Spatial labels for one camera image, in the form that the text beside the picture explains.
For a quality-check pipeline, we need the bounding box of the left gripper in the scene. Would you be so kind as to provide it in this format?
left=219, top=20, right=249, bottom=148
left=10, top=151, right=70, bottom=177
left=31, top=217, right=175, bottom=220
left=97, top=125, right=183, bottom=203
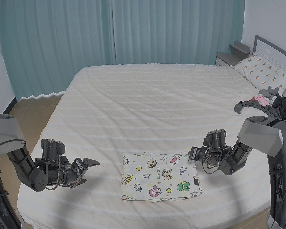
left=60, top=157, right=100, bottom=189

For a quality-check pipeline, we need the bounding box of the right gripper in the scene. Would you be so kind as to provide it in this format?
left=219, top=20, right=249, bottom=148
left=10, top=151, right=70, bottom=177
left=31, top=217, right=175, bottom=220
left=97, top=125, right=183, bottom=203
left=189, top=146, right=220, bottom=163

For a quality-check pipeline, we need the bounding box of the white printed pyjama top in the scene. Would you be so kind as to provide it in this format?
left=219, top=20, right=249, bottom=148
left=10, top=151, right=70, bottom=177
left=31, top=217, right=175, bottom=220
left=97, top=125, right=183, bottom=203
left=121, top=147, right=202, bottom=203

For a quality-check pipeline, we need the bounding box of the bed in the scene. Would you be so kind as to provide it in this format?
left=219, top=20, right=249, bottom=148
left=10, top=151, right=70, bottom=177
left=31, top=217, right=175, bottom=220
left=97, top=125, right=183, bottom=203
left=17, top=35, right=286, bottom=229

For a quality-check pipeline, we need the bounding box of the dark grey garment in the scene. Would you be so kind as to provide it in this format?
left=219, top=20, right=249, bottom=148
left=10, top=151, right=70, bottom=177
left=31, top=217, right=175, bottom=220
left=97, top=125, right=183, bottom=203
left=234, top=100, right=286, bottom=133

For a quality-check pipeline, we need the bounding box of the pink garment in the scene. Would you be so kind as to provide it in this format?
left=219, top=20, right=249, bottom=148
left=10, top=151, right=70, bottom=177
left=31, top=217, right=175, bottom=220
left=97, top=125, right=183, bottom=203
left=251, top=95, right=273, bottom=108

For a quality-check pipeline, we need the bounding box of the light grey garment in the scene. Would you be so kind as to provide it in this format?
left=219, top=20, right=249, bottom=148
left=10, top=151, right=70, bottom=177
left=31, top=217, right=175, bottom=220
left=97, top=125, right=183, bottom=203
left=257, top=86, right=280, bottom=99

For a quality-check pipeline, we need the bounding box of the black garment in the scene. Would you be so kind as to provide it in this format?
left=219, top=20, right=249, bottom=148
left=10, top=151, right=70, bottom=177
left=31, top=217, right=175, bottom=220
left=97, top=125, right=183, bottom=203
left=273, top=96, right=286, bottom=126

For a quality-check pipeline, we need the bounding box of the grey bedside table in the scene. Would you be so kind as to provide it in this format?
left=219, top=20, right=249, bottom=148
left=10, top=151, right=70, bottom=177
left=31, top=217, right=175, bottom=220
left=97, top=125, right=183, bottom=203
left=216, top=40, right=251, bottom=66

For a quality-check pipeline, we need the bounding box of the white printed pillow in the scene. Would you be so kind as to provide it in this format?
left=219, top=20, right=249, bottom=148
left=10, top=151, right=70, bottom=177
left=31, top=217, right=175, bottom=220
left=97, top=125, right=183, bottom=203
left=233, top=54, right=286, bottom=96

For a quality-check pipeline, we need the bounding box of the blue-green curtain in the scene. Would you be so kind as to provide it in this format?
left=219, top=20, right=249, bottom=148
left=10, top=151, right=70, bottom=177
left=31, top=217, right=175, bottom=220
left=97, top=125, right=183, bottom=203
left=0, top=0, right=116, bottom=101
left=111, top=0, right=245, bottom=65

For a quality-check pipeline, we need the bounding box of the black cable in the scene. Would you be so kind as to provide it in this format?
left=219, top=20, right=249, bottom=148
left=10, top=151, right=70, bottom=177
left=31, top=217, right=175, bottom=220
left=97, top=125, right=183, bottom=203
left=0, top=139, right=27, bottom=152
left=201, top=161, right=221, bottom=175

